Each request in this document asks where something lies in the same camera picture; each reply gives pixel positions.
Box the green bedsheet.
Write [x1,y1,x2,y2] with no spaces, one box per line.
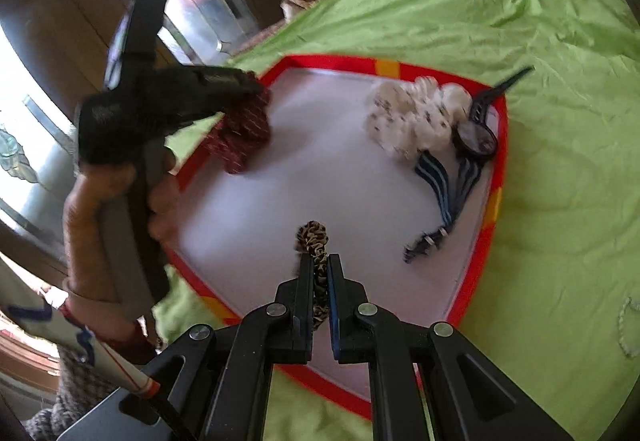
[152,0,640,441]

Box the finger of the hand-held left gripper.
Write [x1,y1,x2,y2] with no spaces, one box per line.
[162,112,226,142]
[207,67,264,100]

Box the grey knitted clothing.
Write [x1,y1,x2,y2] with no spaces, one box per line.
[24,346,113,441]

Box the blue thin stick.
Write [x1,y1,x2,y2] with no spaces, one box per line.
[451,66,536,160]

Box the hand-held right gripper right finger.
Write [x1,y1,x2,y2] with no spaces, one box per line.
[327,253,576,441]

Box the leopard print scrunchie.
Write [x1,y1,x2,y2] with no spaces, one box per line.
[294,221,334,335]

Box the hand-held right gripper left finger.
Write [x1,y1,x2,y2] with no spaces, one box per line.
[57,253,316,441]

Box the red dotted scrunchie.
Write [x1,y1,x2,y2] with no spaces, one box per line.
[206,80,274,174]

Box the white dotted scrunchie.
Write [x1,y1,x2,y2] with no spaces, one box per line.
[364,76,474,162]

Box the white blue printed clothing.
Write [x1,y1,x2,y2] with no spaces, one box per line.
[0,255,162,398]

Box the person's left hand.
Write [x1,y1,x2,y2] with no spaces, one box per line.
[62,141,182,318]

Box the blue striped headband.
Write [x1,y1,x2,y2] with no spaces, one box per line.
[402,153,485,265]

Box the red cardboard box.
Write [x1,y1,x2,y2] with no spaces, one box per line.
[164,54,511,422]

